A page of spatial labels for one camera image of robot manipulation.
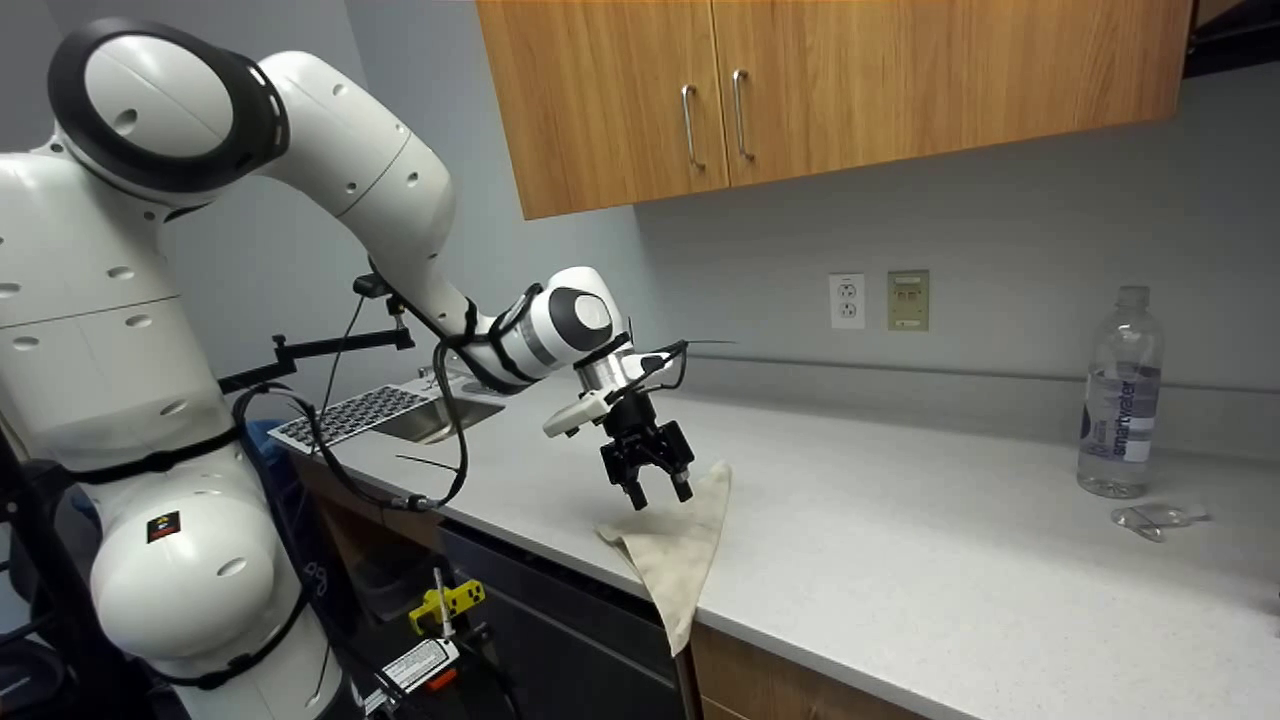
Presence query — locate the metal cabinet door handle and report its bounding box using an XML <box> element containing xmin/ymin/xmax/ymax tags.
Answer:
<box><xmin>727</xmin><ymin>66</ymin><xmax>755</xmax><ymax>163</ymax></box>

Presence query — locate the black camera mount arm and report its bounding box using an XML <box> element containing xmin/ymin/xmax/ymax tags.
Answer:
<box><xmin>217</xmin><ymin>270</ymin><xmax>417</xmax><ymax>391</ymax></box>

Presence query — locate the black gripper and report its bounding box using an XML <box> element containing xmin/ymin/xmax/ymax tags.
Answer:
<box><xmin>601</xmin><ymin>391</ymin><xmax>692</xmax><ymax>511</ymax></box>

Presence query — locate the yellow clamp tool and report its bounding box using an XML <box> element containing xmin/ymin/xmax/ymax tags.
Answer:
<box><xmin>409</xmin><ymin>581</ymin><xmax>487</xmax><ymax>636</ymax></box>

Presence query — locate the beige wall switch plate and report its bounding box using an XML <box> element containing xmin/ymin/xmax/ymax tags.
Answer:
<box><xmin>889</xmin><ymin>266</ymin><xmax>928</xmax><ymax>331</ymax></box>

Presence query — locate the clear plastic water bottle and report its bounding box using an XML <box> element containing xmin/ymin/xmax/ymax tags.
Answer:
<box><xmin>1078</xmin><ymin>283</ymin><xmax>1166</xmax><ymax>498</ymax></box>

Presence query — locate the crumpled clear plastic wrapper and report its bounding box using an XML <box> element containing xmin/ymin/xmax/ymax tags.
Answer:
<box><xmin>1112</xmin><ymin>505</ymin><xmax>1207</xmax><ymax>544</ymax></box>

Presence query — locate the white wall power outlet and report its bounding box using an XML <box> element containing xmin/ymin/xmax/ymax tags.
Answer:
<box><xmin>830</xmin><ymin>270</ymin><xmax>866</xmax><ymax>329</ymax></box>

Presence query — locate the stained cream cloth napkin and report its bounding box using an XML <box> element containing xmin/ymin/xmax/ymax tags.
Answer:
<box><xmin>597</xmin><ymin>460</ymin><xmax>731</xmax><ymax>655</ymax></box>

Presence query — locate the wooden upper wall cabinet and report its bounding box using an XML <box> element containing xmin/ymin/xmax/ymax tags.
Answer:
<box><xmin>475</xmin><ymin>0</ymin><xmax>1194</xmax><ymax>214</ymax></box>

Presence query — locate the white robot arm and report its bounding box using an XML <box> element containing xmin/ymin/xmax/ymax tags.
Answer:
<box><xmin>0</xmin><ymin>21</ymin><xmax>692</xmax><ymax>720</ymax></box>

